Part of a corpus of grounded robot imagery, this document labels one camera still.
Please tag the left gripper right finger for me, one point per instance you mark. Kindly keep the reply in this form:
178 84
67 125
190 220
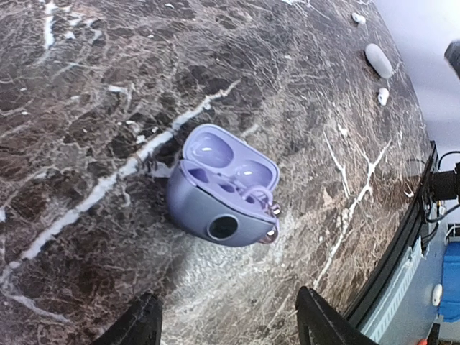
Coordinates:
319 323

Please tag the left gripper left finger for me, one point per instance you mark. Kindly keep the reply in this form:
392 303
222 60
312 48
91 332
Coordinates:
140 324

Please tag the small purple earbud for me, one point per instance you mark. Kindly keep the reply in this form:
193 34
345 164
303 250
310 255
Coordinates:
265 197

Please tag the purple charging case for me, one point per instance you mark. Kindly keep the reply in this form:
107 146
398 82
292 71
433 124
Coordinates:
204 191

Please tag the white charging case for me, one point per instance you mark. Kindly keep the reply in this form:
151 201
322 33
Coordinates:
378 60

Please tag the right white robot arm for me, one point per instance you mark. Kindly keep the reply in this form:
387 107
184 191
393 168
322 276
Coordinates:
445 184

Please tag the white round object outside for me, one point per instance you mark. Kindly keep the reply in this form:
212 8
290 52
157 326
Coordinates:
437 294

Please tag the blue storage bin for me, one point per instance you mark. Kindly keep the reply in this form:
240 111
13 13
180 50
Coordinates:
449 307

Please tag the white earbud near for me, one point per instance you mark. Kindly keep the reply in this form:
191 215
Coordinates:
383 96

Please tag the white earbud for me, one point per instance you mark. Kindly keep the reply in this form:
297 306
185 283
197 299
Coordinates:
358 18
383 96

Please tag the white earbud far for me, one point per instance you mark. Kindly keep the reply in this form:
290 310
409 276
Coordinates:
358 18

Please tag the white slotted cable duct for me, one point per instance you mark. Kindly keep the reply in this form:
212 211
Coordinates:
393 293

